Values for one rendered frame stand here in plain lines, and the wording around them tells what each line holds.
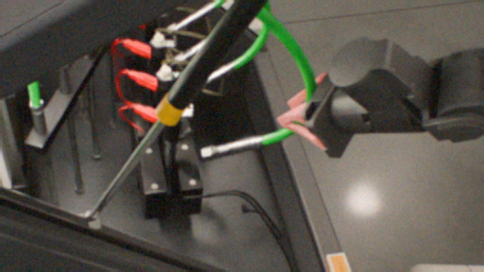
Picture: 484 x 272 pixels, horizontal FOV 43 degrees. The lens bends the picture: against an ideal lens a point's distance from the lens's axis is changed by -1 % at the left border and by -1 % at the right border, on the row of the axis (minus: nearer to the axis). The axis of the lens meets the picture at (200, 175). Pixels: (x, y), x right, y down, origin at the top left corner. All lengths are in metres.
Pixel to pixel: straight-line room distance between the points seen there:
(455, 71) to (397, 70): 0.06
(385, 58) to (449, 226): 1.82
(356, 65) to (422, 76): 0.07
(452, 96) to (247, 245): 0.61
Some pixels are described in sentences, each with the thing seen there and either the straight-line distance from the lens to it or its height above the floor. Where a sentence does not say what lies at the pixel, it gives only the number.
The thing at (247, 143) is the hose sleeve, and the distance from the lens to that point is 0.85.
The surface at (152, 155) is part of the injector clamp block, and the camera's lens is 1.07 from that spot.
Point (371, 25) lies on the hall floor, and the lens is 3.11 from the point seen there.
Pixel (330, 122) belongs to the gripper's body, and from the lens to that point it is 0.74.
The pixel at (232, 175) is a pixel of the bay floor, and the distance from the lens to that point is 1.24.
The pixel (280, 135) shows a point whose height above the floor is 1.20.
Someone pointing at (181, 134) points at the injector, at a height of 1.07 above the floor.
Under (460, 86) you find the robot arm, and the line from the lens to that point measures 0.65.
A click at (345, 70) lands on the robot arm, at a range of 0.64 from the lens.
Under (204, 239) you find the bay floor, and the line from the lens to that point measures 1.15.
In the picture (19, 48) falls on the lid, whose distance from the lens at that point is 0.36.
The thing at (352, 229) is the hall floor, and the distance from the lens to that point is 2.26.
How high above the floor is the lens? 1.81
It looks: 52 degrees down
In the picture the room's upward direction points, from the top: 7 degrees clockwise
